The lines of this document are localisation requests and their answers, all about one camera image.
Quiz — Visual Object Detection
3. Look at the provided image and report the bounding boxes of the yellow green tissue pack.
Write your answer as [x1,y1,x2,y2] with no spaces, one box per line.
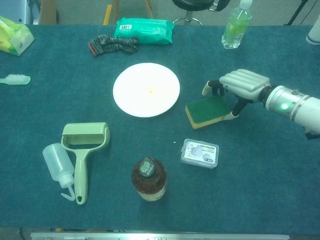
[0,15,35,56]

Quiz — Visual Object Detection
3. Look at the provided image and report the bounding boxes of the white round plate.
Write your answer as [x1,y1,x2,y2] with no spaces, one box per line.
[112,62,181,118]

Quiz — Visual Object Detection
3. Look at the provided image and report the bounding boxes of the pale green brush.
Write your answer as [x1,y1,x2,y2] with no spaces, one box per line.
[0,73,32,86]

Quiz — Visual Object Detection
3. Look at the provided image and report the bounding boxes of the wooden frame legs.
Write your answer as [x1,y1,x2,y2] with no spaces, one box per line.
[103,0,154,26]

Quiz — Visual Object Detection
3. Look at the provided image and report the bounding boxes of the teal wet wipes pack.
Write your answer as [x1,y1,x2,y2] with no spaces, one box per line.
[113,17,175,46]

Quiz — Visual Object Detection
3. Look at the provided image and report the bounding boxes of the black tripod leg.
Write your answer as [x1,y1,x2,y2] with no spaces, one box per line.
[283,0,310,26]

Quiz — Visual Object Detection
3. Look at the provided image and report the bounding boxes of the black round stool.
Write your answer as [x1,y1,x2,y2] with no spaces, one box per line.
[171,0,216,26]

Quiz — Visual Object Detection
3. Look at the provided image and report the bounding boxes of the pale green lint roller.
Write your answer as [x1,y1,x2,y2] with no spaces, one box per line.
[60,122,111,206]

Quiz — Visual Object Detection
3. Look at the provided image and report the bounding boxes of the clear green drink bottle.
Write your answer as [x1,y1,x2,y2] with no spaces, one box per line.
[221,0,253,50]

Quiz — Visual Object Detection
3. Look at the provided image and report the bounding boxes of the green yellow sponge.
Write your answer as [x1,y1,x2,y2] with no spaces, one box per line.
[185,95,232,130]

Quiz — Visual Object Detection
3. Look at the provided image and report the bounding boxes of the teal felt table cloth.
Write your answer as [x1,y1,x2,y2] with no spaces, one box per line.
[0,24,320,230]

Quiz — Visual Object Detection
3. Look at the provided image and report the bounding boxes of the brown cardboard box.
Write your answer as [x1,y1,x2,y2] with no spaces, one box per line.
[37,0,60,25]

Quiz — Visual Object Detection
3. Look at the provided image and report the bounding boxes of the aluminium frame rail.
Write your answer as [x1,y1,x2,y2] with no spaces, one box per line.
[30,232,290,240]

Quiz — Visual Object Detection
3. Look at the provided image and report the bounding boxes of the orange round tape dispenser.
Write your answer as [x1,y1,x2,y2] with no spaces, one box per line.
[131,157,168,203]

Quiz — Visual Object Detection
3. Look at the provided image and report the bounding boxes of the clear box purple label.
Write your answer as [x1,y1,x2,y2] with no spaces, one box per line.
[180,138,220,170]

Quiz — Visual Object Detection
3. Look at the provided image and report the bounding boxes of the white cup blue band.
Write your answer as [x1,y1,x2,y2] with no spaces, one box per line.
[305,19,320,46]

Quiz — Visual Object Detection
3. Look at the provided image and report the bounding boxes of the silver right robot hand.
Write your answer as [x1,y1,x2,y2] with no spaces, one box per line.
[201,68,272,120]

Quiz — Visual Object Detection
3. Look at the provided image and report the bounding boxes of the grey striped knit glove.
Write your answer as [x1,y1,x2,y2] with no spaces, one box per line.
[88,34,140,57]

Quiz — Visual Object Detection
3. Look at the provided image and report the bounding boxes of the translucent squeeze bottle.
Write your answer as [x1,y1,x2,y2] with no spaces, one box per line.
[42,142,76,201]

